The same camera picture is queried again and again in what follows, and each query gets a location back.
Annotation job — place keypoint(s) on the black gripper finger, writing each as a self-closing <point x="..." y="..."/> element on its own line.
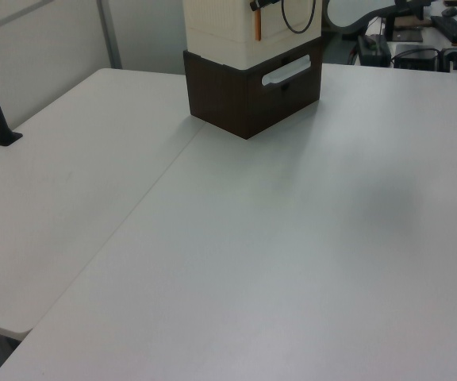
<point x="262" y="5"/>

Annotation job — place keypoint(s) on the cream plastic cabinet body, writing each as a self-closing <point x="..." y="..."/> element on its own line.
<point x="212" y="47"/>

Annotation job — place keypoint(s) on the grey curved desk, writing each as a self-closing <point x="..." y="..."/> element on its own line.
<point x="351" y="20"/>

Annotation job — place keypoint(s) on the dark brown drawer base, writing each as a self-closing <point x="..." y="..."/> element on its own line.
<point x="216" y="95"/>

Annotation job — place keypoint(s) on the black power box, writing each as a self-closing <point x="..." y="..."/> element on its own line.
<point x="373" y="51"/>

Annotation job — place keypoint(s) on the black monitor stand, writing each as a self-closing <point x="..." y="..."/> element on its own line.
<point x="390" y="20"/>

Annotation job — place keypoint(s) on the black desk mat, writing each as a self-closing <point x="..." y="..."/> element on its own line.
<point x="407" y="36"/>

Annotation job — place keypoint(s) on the black mini computer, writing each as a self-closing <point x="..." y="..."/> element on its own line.
<point x="415" y="57"/>

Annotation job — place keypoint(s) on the dark computer mouse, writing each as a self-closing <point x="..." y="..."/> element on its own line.
<point x="449" y="11"/>

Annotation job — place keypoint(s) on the black keyboard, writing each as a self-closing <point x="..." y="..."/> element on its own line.
<point x="450" y="24"/>

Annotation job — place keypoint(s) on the grey metal partition post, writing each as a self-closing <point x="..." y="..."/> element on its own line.
<point x="109" y="33"/>

